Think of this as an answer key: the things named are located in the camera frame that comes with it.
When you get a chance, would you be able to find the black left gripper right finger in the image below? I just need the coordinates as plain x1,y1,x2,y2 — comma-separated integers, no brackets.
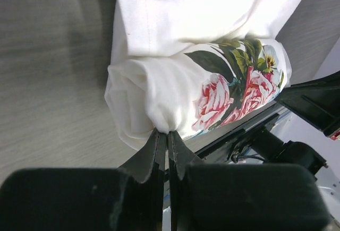
168,132,331,230

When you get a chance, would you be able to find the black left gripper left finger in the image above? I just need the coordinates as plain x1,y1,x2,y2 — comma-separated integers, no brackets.
1,131,166,230

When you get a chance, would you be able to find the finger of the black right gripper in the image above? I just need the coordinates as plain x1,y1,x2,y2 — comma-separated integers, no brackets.
275,73,339,139

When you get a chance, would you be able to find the white t shirt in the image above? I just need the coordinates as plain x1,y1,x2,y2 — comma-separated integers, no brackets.
105,0,302,150

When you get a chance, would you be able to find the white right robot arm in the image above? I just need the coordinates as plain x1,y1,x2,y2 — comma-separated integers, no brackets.
241,72,339,208

